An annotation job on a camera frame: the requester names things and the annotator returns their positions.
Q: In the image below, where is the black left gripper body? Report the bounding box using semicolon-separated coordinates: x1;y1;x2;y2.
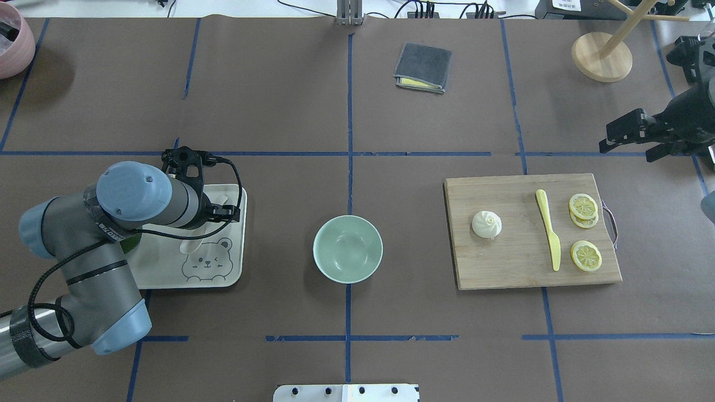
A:
161;147;240;222

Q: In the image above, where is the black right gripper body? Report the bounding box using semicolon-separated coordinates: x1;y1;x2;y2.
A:
598;108;679;162

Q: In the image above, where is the white steamed bun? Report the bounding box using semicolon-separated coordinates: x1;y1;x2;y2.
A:
471;210;503;240

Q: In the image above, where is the white ceramic spoon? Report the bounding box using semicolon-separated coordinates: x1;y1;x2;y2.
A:
179;194;229;255

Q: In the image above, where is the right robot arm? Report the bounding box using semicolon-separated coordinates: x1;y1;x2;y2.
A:
598;36;714;162

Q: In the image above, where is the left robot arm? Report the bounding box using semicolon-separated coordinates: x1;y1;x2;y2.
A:
2;147;240;379

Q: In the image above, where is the green bowl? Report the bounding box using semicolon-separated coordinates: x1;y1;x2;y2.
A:
312;216;384;284

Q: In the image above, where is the pink ice bowl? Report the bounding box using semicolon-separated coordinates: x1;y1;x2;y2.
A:
1;2;36;80

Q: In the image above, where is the wooden mug tree stand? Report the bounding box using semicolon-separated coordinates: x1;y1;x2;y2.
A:
570;1;690;83

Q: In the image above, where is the beige bear tray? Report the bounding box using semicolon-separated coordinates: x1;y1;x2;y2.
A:
126;184;247;289

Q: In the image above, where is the lemon slice under upper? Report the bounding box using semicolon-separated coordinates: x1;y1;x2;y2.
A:
570;213;599;229

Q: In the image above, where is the lemon slice single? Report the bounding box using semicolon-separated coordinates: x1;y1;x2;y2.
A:
570;240;602;272

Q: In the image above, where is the yellow plastic knife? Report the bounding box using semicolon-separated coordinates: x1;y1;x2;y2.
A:
535;189;561;272

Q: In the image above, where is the wooden cutting board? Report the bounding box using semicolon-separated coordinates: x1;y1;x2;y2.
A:
444;173;622;290

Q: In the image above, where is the grey folded cloth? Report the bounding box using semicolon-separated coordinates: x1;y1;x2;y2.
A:
393;42;452;94

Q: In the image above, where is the metal board handle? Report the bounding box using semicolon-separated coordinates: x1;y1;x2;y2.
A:
601;200;618;250

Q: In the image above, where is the aluminium camera post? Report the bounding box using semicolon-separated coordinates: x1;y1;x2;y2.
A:
336;0;364;26

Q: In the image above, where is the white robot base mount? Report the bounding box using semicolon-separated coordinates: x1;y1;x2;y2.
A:
273;383;421;401

